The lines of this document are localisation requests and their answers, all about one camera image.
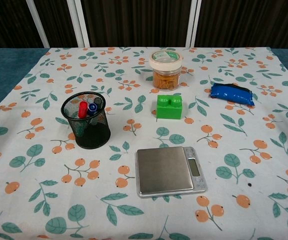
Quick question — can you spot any red-capped marker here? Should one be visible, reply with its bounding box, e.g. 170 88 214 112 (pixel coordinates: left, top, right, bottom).
78 100 88 119

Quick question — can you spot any black mesh pen holder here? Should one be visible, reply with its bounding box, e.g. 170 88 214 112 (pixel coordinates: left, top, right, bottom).
61 91 112 150

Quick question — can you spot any floral leaf print tablecloth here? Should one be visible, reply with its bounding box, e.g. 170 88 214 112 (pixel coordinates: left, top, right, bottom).
0 46 288 240

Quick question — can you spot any green toy building block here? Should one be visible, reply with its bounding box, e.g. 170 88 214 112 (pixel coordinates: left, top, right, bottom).
155 94 183 121

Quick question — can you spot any blue-capped marker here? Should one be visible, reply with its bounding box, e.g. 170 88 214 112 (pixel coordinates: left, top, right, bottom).
87 102 99 117

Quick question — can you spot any beige masking tape roll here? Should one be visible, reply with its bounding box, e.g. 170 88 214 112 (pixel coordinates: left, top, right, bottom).
149 50 184 74

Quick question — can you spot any jar of orange rubber bands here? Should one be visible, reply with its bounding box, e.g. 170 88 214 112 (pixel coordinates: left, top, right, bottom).
152 68 180 91

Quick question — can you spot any silver digital pocket scale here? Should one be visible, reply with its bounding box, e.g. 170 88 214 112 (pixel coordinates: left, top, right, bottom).
135 146 209 199

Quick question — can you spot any blue foil snack packet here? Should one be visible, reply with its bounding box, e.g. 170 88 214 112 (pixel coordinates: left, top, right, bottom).
209 82 255 107

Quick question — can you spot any white folding screen frame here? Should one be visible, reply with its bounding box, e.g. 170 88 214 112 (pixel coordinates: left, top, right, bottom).
25 0 91 48
185 0 202 48

